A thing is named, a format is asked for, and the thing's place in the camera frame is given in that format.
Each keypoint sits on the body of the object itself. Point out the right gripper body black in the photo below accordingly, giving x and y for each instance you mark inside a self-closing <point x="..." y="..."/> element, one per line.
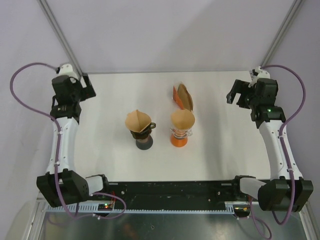
<point x="241" y="87"/>

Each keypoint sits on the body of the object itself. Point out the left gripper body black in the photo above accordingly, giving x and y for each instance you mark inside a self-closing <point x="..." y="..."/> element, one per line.
<point x="88" y="92"/>

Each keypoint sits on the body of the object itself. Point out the brown paper coffee filter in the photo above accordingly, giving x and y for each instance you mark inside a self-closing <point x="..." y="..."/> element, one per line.
<point x="136" y="121"/>
<point x="182" y="119"/>

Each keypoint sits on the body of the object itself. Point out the olive green plastic dripper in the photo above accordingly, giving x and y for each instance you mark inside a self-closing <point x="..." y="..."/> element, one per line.
<point x="144" y="133"/>

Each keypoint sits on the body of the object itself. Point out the clear plastic dripper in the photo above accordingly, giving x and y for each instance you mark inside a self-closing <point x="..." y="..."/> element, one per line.
<point x="181" y="133"/>

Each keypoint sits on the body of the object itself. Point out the glass beaker with orange contents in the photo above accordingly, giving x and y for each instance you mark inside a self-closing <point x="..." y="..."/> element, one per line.
<point x="178" y="142"/>

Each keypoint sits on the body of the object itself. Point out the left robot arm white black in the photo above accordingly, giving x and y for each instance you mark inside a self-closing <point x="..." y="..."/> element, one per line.
<point x="61" y="184"/>

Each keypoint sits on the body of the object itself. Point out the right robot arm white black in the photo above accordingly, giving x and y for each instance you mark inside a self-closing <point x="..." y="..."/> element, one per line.
<point x="250" y="186"/>

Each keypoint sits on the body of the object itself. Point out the brown paper coffee filters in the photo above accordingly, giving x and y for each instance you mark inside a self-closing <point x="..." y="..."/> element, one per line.
<point x="185" y="98"/>

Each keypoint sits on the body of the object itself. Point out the orange coffee filter box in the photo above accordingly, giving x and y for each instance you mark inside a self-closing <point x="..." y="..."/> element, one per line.
<point x="176" y="98"/>

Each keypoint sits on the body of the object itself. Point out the grey carafe with red rim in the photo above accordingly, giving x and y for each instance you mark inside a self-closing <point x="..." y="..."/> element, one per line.
<point x="144" y="144"/>

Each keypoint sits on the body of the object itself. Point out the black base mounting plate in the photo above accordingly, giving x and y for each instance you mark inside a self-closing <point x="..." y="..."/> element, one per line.
<point x="176" y="193"/>

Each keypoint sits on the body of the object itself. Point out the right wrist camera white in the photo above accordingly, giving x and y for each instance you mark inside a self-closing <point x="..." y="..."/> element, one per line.
<point x="258" y="73"/>

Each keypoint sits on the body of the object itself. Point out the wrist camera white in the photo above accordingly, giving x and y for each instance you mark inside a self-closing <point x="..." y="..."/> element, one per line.
<point x="258" y="73"/>
<point x="67" y="69"/>

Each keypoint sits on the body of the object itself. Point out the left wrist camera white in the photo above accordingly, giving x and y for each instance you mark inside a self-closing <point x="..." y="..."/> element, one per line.
<point x="67" y="69"/>

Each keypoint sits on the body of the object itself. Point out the aluminium frame post left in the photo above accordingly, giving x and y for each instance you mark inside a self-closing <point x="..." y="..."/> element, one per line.
<point x="47" y="11"/>

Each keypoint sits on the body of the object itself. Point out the aluminium frame post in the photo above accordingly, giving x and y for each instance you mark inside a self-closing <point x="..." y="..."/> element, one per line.
<point x="282" y="31"/>
<point x="47" y="11"/>

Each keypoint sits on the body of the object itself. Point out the aluminium frame post right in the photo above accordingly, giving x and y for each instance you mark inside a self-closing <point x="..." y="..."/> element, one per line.
<point x="282" y="31"/>

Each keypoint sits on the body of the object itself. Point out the grey slotted cable duct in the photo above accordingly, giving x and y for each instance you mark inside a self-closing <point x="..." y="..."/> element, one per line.
<point x="227" y="207"/>

